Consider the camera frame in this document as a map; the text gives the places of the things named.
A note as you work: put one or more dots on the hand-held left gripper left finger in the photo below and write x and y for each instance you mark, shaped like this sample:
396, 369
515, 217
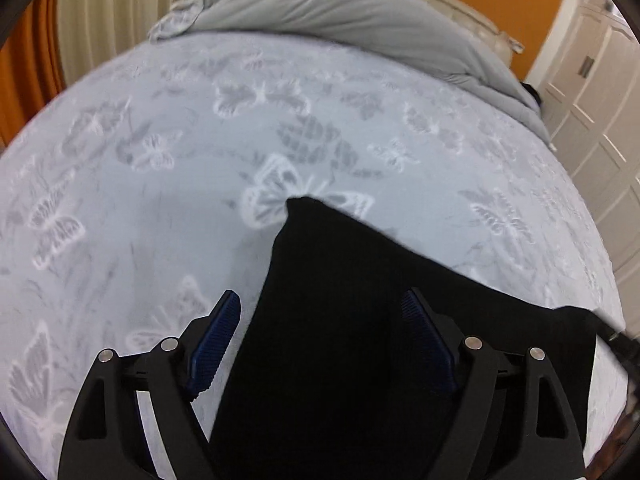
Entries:
215, 345

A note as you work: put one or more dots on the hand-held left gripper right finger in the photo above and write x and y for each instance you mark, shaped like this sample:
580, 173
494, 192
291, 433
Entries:
430, 340

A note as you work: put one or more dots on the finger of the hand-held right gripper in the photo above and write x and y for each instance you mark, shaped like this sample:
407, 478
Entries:
625, 346

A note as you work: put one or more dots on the black pants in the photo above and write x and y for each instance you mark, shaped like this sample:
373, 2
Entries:
340, 335

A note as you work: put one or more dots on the white wardrobe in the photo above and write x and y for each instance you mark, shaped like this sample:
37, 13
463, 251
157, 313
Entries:
600, 125

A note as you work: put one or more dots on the black bag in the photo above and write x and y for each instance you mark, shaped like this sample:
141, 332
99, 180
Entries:
531, 92

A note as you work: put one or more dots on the beige padded headboard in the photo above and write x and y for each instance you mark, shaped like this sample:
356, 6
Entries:
492, 35

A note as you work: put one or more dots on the orange curtain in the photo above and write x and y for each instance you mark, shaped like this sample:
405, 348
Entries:
30, 75

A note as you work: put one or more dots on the grey duvet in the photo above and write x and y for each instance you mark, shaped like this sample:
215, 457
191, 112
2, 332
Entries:
350, 15

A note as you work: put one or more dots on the cream curtain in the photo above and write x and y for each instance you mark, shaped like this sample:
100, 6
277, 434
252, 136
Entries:
110, 20

